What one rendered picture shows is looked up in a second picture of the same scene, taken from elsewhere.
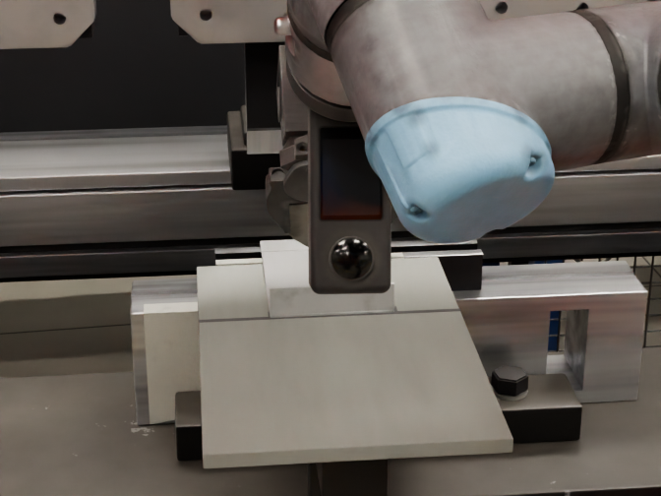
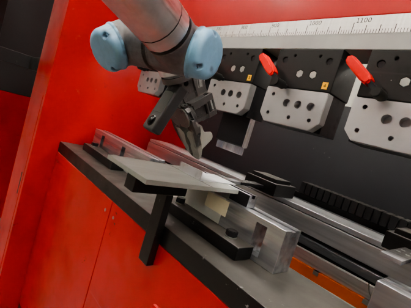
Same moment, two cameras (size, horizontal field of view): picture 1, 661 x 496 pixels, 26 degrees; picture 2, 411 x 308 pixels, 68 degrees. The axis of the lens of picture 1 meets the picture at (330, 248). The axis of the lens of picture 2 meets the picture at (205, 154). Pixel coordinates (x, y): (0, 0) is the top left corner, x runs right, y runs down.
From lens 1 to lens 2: 0.82 m
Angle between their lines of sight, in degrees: 54
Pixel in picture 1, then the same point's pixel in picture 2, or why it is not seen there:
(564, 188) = (337, 234)
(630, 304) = (279, 233)
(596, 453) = (230, 264)
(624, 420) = (256, 271)
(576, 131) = (131, 41)
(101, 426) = not seen: hidden behind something
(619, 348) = (271, 249)
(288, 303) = (183, 167)
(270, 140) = (221, 143)
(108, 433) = not seen: hidden behind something
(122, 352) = not seen: outside the picture
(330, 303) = (189, 171)
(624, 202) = (358, 250)
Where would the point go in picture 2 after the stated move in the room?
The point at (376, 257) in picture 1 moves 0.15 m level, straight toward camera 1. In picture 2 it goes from (155, 121) to (79, 100)
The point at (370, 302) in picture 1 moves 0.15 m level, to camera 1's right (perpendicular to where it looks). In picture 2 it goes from (196, 175) to (236, 197)
